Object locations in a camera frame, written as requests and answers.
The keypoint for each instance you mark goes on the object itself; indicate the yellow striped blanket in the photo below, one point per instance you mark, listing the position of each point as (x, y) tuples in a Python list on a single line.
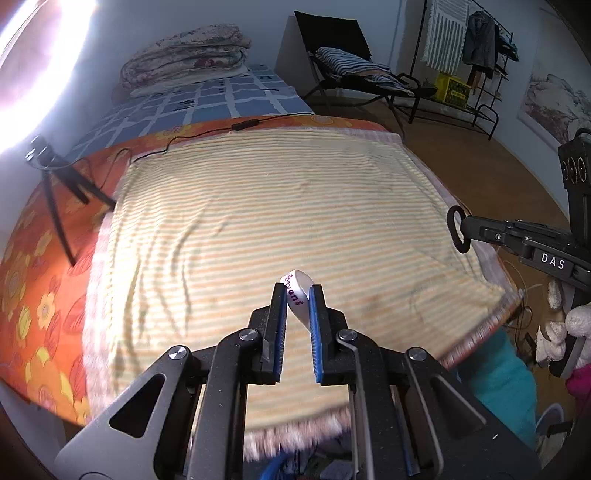
[(202, 233)]

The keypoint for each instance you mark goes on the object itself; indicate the teal cloth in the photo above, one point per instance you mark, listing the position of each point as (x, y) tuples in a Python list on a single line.
[(502, 382)]

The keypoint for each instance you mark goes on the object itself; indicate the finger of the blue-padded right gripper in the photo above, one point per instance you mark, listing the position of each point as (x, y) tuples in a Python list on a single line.
[(510, 235)]

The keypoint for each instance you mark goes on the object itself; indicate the black folding chair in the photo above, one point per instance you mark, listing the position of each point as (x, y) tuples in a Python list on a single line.
[(346, 34)]

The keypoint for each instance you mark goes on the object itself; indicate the orange floral bedspread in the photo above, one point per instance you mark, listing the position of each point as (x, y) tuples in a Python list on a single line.
[(44, 292)]

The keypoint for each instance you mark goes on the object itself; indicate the ring light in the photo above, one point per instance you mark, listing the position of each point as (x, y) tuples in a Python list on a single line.
[(41, 42)]

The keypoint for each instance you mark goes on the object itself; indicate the striped cushion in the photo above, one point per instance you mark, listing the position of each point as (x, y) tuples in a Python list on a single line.
[(341, 65)]

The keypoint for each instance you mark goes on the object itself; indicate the blue checkered bedsheet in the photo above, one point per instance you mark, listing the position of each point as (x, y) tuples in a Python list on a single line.
[(257, 92)]

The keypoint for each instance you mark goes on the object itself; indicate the white plush toy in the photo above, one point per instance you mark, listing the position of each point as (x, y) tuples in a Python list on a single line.
[(563, 342)]

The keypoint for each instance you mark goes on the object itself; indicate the yellow crate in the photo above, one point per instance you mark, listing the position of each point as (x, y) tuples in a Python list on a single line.
[(452, 91)]

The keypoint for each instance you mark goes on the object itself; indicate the dark hanging jacket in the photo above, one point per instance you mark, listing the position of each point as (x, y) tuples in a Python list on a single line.
[(484, 43)]

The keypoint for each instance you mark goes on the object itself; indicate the pink cloth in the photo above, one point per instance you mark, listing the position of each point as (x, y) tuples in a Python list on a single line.
[(579, 385)]

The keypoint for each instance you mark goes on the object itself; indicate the black clothes rack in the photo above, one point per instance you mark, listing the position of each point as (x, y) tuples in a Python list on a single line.
[(481, 113)]

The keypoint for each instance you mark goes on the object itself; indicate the folded floral quilt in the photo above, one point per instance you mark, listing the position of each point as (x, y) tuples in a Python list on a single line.
[(208, 52)]

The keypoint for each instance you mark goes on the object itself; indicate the blue plastic laundry basket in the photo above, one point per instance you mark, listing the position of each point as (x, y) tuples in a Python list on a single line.
[(313, 465)]

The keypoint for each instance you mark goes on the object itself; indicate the wall picture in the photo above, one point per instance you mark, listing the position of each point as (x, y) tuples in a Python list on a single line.
[(556, 103)]

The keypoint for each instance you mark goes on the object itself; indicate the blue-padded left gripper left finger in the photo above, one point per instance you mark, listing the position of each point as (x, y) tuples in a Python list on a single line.
[(274, 336)]

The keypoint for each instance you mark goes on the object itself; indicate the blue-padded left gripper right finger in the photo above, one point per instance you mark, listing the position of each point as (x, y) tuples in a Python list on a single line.
[(324, 349)]

